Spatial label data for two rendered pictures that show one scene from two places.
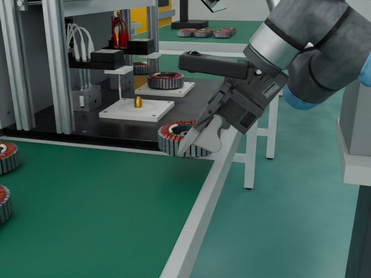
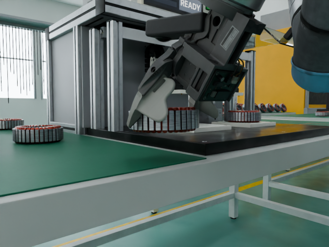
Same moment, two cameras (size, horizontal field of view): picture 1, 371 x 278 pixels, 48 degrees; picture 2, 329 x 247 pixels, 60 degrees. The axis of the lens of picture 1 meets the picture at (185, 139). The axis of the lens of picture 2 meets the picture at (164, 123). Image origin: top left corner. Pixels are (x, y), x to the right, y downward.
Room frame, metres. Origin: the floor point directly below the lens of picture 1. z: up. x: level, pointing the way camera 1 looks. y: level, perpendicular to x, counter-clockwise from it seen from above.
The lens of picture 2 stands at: (0.32, -0.27, 0.84)
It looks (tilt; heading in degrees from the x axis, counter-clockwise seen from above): 4 degrees down; 35
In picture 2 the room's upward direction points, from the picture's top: straight up
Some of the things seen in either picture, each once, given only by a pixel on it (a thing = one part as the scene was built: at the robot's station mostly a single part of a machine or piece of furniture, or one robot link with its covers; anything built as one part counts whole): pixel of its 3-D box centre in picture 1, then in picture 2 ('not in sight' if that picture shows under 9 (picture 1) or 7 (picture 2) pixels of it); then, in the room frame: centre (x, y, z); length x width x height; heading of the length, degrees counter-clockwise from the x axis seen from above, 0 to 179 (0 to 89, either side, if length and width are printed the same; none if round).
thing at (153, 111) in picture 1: (138, 108); (193, 127); (1.02, 0.12, 0.78); 0.15 x 0.15 x 0.01; 76
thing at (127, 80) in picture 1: (121, 79); (210, 115); (1.29, 0.20, 0.80); 0.07 x 0.05 x 0.06; 166
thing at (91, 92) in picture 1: (86, 97); not in sight; (1.06, 0.26, 0.80); 0.07 x 0.05 x 0.06; 166
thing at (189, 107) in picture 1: (148, 102); (216, 130); (1.14, 0.11, 0.76); 0.64 x 0.47 x 0.02; 166
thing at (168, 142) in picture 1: (189, 137); (163, 118); (0.70, -0.01, 0.82); 0.11 x 0.11 x 0.04
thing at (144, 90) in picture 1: (165, 87); (243, 123); (1.25, 0.06, 0.78); 0.15 x 0.15 x 0.01; 76
